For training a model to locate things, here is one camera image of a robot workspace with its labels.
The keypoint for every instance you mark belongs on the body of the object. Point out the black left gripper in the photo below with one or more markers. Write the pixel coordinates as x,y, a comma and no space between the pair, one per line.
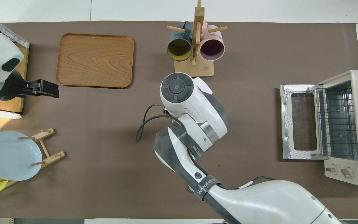
47,88

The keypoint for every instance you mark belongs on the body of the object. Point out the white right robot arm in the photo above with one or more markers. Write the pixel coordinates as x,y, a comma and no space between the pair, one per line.
197,102

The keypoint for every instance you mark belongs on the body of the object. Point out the brown wooden tray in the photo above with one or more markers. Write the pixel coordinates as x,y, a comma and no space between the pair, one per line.
95,60

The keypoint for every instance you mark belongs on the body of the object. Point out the white checkered cloth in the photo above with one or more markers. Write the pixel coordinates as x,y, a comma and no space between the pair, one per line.
14,37

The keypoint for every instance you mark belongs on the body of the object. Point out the wooden plate rack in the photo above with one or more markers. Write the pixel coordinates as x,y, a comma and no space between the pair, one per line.
53,157

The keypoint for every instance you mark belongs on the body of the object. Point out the light blue plate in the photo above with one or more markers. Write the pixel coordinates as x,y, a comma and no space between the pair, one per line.
11,155

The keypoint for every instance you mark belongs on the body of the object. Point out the brown table mat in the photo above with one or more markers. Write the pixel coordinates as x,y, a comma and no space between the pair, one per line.
104,140

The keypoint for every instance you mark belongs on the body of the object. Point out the dark blue mug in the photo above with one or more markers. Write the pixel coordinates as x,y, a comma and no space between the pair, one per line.
179,49

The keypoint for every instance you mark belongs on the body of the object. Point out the wooden mug rack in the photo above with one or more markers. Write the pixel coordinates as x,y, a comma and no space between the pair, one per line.
194,70

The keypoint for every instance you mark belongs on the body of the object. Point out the pink mug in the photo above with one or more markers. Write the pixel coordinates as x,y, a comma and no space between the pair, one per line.
212,49

